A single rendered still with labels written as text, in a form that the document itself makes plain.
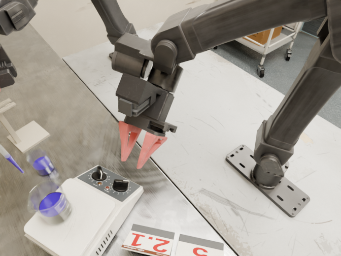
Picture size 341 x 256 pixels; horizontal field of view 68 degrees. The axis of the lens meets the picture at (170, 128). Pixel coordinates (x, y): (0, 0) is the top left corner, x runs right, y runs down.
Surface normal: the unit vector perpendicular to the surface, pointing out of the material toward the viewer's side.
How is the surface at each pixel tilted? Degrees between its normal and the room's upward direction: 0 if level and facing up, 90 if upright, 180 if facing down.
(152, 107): 41
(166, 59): 90
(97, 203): 0
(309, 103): 90
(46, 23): 90
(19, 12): 90
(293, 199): 0
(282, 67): 0
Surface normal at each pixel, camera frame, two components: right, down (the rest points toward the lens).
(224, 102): 0.00, -0.66
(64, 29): 0.62, 0.58
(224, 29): -0.23, 0.73
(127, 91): -0.30, -0.07
